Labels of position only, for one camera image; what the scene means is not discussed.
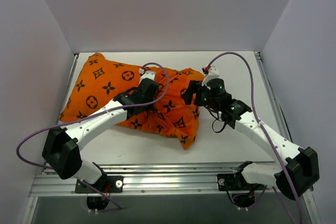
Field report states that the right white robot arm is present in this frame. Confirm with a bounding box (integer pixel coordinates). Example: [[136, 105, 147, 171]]
[[182, 78, 320, 200]]

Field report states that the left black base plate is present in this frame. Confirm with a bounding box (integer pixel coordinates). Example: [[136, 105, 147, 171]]
[[75, 175, 124, 194]]

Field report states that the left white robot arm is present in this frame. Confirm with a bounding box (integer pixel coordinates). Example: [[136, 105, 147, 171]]
[[42, 78, 159, 192]]

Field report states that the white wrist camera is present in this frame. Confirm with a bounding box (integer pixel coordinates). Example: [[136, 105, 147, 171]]
[[139, 68, 156, 82], [202, 66, 220, 86]]

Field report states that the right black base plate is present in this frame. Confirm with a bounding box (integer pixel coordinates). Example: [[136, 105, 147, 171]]
[[216, 173, 265, 191]]

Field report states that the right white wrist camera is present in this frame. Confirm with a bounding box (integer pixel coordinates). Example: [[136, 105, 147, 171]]
[[202, 66, 220, 86]]

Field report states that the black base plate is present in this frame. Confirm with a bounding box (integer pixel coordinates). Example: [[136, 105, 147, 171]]
[[75, 175, 124, 194], [216, 173, 265, 191]]

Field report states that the purple cable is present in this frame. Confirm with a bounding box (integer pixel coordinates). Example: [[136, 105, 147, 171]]
[[204, 51, 305, 224], [16, 62, 170, 212]]

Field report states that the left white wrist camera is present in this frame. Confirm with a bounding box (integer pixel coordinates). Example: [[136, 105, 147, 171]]
[[139, 68, 156, 82]]

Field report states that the aluminium frame rail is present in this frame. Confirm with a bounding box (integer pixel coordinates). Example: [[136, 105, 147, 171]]
[[28, 163, 314, 198]]

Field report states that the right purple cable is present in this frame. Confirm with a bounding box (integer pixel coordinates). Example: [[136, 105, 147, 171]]
[[204, 51, 305, 224]]

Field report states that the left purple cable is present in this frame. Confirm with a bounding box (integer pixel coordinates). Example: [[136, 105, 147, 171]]
[[16, 62, 170, 212]]

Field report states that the orange patterned pillowcase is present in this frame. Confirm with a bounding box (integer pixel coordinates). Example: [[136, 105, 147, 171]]
[[59, 52, 204, 150]]

